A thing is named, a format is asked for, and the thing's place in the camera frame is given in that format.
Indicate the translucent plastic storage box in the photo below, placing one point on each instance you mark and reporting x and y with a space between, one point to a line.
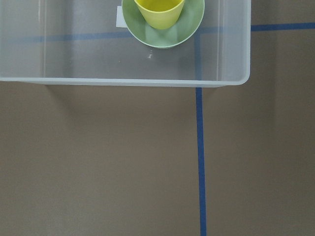
86 42

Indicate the yellow plastic cup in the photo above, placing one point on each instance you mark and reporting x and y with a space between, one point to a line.
160 14

